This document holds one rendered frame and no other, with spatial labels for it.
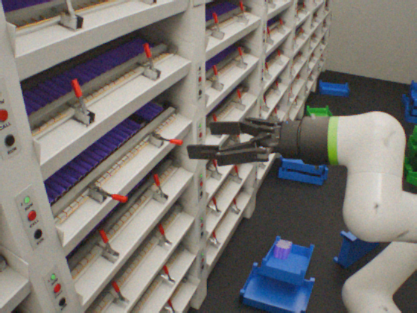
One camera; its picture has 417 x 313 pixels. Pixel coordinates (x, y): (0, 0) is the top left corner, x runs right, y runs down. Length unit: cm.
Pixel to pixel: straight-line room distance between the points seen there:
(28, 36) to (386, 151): 63
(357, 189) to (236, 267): 138
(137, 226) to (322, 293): 110
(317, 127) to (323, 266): 140
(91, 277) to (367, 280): 75
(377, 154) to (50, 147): 58
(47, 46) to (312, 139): 49
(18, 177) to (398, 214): 63
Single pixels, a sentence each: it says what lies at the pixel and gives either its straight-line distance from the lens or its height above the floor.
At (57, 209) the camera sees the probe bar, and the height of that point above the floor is 97.
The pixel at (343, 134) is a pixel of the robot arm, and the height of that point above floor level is 115.
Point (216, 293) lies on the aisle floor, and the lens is 189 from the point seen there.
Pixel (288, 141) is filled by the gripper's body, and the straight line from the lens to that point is 75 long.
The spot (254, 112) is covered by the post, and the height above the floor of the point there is 65.
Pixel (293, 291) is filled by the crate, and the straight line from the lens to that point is 193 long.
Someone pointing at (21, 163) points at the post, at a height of 115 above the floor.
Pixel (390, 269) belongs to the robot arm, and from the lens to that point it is 116.
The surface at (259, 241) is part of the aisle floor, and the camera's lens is 215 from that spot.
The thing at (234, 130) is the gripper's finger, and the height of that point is 106.
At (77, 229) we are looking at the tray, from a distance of 84.
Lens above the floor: 147
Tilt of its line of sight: 31 degrees down
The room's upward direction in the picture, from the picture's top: straight up
